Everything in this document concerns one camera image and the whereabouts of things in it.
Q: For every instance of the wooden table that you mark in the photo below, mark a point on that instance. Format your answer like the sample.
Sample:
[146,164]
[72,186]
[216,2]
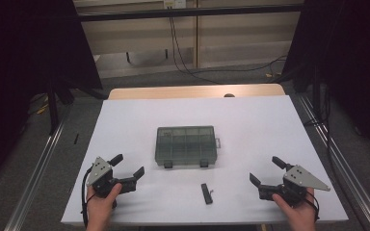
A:
[173,91]

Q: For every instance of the black horizontal bar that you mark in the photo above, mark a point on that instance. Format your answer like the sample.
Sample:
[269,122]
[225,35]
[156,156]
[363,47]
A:
[189,12]

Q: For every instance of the person's left hand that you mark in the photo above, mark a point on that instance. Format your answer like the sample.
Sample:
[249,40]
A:
[99,207]

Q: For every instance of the white board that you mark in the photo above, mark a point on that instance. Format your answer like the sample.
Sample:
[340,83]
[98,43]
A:
[173,109]

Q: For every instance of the metal floor rail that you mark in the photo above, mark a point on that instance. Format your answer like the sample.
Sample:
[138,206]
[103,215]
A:
[350,179]
[33,179]

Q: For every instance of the small black bar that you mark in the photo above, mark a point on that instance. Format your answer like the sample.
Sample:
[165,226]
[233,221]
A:
[206,193]

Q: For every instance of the vertical wall trim strip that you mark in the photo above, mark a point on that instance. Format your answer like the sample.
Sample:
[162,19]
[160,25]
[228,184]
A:
[197,32]

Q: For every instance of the black stand leg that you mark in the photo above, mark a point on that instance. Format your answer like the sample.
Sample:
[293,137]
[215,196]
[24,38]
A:
[53,106]

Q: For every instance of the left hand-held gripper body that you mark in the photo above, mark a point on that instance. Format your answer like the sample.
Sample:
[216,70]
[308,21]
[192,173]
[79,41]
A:
[100,173]

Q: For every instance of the black curtain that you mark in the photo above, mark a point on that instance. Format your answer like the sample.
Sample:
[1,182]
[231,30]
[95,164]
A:
[19,64]
[350,64]

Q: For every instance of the grey leaning panel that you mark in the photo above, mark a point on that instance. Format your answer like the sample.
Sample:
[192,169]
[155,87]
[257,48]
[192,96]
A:
[147,62]

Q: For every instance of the clear grey compartment box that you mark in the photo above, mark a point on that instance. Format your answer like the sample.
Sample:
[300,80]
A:
[185,146]

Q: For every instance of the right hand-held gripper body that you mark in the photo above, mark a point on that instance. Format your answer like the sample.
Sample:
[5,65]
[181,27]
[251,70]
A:
[302,178]

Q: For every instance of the person's right hand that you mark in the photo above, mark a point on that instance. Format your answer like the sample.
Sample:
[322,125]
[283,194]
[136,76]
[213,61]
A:
[298,215]

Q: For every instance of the white wall socket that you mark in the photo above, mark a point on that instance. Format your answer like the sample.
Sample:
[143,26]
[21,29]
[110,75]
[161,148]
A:
[175,4]

